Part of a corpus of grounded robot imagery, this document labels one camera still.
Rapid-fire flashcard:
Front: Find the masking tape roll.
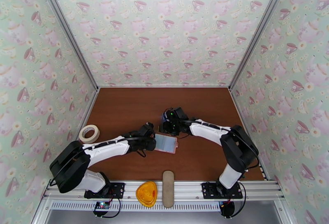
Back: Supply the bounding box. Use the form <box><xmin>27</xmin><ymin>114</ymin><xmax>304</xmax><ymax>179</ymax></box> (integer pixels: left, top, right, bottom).
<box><xmin>79</xmin><ymin>125</ymin><xmax>100</xmax><ymax>144</ymax></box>

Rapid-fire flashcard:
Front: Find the black base cable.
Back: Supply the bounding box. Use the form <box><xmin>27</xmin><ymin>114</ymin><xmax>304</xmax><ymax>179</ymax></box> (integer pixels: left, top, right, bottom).
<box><xmin>231</xmin><ymin>183</ymin><xmax>247</xmax><ymax>217</ymax></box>
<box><xmin>107</xmin><ymin>197</ymin><xmax>122</xmax><ymax>218</ymax></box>

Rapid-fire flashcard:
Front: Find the pink card holder wallet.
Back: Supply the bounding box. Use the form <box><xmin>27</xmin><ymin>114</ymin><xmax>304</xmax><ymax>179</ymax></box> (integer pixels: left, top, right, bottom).
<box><xmin>153</xmin><ymin>133</ymin><xmax>178</xmax><ymax>155</ymax></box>

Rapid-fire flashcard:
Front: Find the aluminium frame post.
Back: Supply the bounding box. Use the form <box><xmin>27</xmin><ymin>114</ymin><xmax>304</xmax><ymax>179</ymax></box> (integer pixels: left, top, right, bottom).
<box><xmin>228</xmin><ymin>0</ymin><xmax>294</xmax><ymax>92</ymax></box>
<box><xmin>35</xmin><ymin>0</ymin><xmax>100</xmax><ymax>90</ymax></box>

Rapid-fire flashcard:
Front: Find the small circuit board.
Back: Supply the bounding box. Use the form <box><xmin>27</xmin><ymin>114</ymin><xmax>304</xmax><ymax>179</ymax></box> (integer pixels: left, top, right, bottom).
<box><xmin>94</xmin><ymin>201</ymin><xmax>111</xmax><ymax>210</ymax></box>

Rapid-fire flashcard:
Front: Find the aluminium side rail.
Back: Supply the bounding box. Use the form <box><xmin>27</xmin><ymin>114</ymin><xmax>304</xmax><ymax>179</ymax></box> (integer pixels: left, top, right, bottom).
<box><xmin>30</xmin><ymin>88</ymin><xmax>100</xmax><ymax>224</ymax></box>
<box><xmin>229</xmin><ymin>88</ymin><xmax>296</xmax><ymax>224</ymax></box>

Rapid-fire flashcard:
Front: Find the orange triangular plastic object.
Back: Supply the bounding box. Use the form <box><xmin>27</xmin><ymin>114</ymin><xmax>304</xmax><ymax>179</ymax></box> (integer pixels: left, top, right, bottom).
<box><xmin>135</xmin><ymin>181</ymin><xmax>158</xmax><ymax>208</ymax></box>

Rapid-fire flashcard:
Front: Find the black round device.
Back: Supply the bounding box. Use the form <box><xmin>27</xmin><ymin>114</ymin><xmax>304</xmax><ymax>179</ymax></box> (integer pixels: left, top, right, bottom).
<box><xmin>220</xmin><ymin>201</ymin><xmax>236</xmax><ymax>219</ymax></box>

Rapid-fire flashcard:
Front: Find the light blue plastic card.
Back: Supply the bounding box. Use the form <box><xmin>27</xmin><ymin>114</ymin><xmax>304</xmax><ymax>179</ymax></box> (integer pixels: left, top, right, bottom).
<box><xmin>163</xmin><ymin>135</ymin><xmax>176</xmax><ymax>152</ymax></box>

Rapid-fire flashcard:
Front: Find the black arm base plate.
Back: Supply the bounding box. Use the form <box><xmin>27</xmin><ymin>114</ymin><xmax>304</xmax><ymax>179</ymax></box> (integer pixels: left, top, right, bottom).
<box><xmin>201</xmin><ymin>182</ymin><xmax>243</xmax><ymax>199</ymax></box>
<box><xmin>84</xmin><ymin>182</ymin><xmax>125</xmax><ymax>199</ymax></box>

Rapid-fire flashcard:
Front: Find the aluminium mounting rail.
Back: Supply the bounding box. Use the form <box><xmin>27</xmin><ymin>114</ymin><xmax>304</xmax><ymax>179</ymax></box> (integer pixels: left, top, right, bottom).
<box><xmin>42</xmin><ymin>179</ymin><xmax>286</xmax><ymax>201</ymax></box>

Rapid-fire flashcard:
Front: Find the beige oblong case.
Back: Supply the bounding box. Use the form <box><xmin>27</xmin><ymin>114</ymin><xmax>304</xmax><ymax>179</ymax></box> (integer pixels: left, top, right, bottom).
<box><xmin>162</xmin><ymin>170</ymin><xmax>175</xmax><ymax>208</ymax></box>

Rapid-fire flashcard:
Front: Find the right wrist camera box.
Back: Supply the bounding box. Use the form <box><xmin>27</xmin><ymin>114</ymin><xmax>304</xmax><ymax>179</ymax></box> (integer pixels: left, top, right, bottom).
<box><xmin>167</xmin><ymin>107</ymin><xmax>184</xmax><ymax>118</ymax></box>

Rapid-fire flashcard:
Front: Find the white slotted cable duct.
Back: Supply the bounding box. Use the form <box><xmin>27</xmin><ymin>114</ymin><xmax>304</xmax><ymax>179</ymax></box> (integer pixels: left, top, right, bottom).
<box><xmin>50</xmin><ymin>201</ymin><xmax>223</xmax><ymax>212</ymax></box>

